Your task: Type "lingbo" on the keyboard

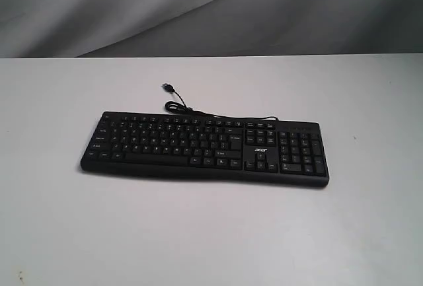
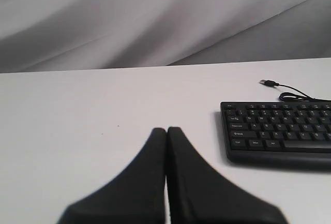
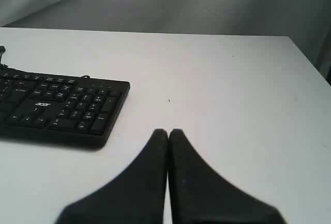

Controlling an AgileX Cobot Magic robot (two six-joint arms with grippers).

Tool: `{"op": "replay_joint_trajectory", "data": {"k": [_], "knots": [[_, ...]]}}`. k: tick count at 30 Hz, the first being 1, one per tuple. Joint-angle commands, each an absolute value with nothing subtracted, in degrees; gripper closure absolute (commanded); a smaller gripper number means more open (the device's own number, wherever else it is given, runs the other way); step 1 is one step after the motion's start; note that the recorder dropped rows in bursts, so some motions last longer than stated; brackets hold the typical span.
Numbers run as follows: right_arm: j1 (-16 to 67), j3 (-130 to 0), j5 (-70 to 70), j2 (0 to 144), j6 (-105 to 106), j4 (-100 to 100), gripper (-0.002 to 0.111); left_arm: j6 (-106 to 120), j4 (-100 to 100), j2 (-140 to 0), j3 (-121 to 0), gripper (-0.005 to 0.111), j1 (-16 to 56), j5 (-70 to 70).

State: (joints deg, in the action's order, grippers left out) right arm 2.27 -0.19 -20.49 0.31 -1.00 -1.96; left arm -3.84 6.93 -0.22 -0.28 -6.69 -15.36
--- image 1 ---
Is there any black Acer keyboard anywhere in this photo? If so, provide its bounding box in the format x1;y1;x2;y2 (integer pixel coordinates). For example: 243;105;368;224
80;112;329;188

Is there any grey backdrop cloth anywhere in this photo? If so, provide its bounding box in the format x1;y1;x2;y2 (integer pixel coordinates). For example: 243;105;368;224
1;0;422;58

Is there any black USB cable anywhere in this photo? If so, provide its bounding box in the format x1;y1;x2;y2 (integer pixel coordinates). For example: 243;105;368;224
161;83;281;122

